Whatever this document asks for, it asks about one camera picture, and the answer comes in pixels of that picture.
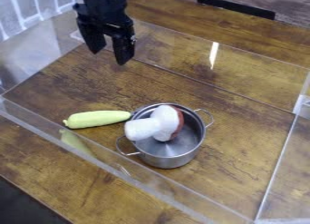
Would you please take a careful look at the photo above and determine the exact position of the clear acrylic enclosure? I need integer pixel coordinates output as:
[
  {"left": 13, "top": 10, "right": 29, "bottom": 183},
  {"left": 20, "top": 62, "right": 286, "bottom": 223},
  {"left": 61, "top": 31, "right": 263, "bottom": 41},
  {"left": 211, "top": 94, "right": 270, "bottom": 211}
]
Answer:
[{"left": 0, "top": 0, "right": 310, "bottom": 224}]

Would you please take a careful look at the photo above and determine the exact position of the black bar in background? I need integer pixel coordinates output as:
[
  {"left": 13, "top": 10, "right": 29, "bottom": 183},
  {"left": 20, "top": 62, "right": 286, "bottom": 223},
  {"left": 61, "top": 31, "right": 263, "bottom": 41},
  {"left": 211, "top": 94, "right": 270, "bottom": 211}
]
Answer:
[{"left": 196, "top": 0, "right": 277, "bottom": 20}]

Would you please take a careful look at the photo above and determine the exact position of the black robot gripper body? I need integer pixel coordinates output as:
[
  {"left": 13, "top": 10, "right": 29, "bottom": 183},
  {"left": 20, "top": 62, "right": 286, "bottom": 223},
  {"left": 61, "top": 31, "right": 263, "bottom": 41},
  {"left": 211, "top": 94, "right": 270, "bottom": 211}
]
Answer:
[{"left": 72, "top": 0, "right": 135, "bottom": 38}]

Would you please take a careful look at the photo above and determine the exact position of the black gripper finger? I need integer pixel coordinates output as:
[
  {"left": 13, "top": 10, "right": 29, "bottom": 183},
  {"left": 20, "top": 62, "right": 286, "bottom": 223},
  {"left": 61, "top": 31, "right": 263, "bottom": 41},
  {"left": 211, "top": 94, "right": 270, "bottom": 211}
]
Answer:
[
  {"left": 111, "top": 34, "right": 136, "bottom": 65},
  {"left": 78, "top": 20, "right": 107, "bottom": 54}
]

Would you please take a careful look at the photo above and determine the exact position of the white mesh curtain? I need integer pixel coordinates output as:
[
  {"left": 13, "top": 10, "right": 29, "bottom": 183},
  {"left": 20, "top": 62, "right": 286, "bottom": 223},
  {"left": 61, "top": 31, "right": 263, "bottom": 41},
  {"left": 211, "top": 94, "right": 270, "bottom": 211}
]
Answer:
[{"left": 0, "top": 0, "right": 83, "bottom": 43}]

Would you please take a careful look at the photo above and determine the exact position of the white and brown toy mushroom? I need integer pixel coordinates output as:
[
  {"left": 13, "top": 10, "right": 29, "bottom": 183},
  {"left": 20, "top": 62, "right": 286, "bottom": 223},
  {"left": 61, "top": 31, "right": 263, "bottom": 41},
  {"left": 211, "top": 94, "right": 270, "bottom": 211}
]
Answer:
[{"left": 124, "top": 105, "right": 184, "bottom": 141}]

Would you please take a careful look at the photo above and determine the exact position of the yellow-green toy corn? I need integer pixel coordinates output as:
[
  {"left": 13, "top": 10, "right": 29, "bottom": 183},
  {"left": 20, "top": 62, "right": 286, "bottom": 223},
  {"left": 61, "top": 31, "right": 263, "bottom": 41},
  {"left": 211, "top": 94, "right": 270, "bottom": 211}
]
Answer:
[{"left": 63, "top": 111, "right": 131, "bottom": 129}]

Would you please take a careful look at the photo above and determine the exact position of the silver metal pot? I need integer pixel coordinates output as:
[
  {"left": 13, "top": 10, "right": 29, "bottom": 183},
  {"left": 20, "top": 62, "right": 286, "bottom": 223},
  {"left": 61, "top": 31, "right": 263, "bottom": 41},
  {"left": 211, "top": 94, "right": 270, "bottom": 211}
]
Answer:
[{"left": 116, "top": 102, "right": 214, "bottom": 169}]

